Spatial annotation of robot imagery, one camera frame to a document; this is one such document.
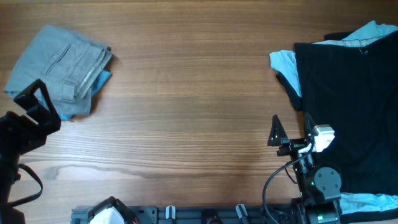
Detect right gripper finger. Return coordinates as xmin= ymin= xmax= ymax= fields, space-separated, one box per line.
xmin=304 ymin=112 xmax=317 ymax=137
xmin=267 ymin=114 xmax=288 ymax=147

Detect grey shorts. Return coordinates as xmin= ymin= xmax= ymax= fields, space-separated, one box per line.
xmin=4 ymin=25 xmax=113 ymax=115

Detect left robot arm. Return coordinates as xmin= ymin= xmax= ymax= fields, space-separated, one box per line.
xmin=1 ymin=79 xmax=61 ymax=224

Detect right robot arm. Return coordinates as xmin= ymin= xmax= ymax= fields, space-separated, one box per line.
xmin=262 ymin=113 xmax=341 ymax=224

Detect black garment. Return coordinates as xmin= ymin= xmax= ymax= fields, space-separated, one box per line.
xmin=275 ymin=30 xmax=398 ymax=224

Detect folded blue denim shorts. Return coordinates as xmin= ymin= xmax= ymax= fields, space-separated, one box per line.
xmin=37 ymin=68 xmax=113 ymax=121

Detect light blue garment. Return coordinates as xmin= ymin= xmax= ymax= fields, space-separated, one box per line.
xmin=269 ymin=21 xmax=397 ymax=215

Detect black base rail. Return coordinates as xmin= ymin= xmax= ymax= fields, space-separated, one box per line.
xmin=70 ymin=203 xmax=343 ymax=224

